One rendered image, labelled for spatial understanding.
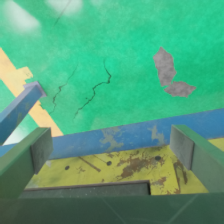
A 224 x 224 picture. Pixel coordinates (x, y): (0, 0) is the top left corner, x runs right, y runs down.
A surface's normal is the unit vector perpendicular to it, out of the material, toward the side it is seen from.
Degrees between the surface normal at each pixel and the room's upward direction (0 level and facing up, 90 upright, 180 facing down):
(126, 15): 0
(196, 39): 0
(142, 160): 90
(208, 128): 90
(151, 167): 90
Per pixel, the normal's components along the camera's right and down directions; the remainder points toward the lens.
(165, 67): -0.08, 0.62
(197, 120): -0.29, -0.76
